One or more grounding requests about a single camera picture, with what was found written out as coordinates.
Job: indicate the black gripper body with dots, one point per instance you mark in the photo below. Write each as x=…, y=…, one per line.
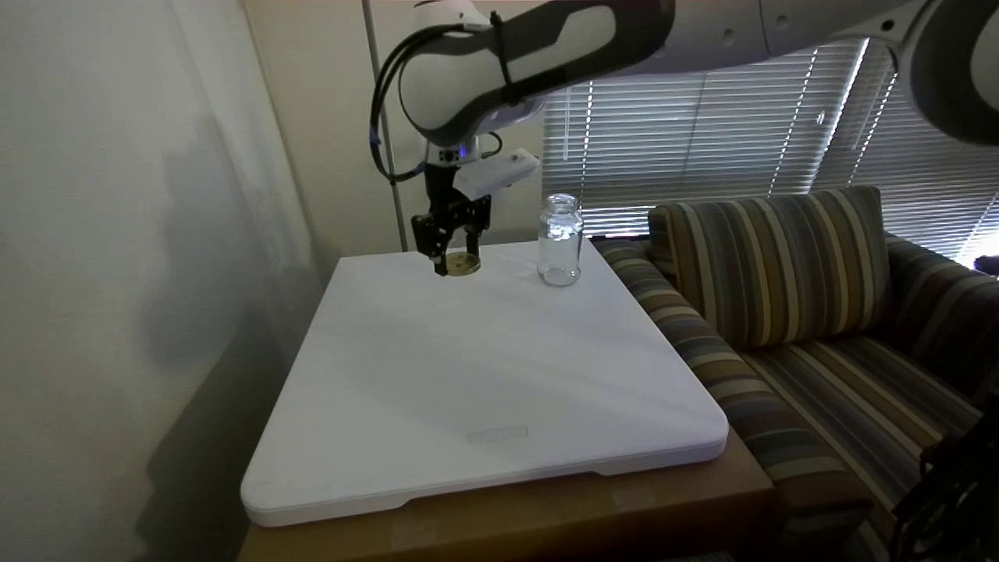
x=446, y=191

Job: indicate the black frame object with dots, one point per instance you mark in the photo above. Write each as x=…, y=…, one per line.
x=958, y=493

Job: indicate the gold metal jar lid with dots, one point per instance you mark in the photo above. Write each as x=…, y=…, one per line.
x=460, y=266

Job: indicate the white plastic board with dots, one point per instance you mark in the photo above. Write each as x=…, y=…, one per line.
x=471, y=407

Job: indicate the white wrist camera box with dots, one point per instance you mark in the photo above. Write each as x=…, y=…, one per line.
x=495, y=174

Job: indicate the brown wooden table base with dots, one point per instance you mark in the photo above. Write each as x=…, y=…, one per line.
x=583, y=517

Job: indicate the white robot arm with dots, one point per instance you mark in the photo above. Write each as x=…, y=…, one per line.
x=583, y=42

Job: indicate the striped fabric sofa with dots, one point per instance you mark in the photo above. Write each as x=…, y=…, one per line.
x=854, y=407

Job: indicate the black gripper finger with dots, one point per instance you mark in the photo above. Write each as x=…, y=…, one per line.
x=476, y=228
x=430, y=239

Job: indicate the striped sofa cushion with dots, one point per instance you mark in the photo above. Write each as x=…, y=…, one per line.
x=777, y=260

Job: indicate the clear glass jar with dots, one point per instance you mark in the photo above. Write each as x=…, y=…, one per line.
x=560, y=243

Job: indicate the white window blinds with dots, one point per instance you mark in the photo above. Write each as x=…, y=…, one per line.
x=915, y=156
x=720, y=136

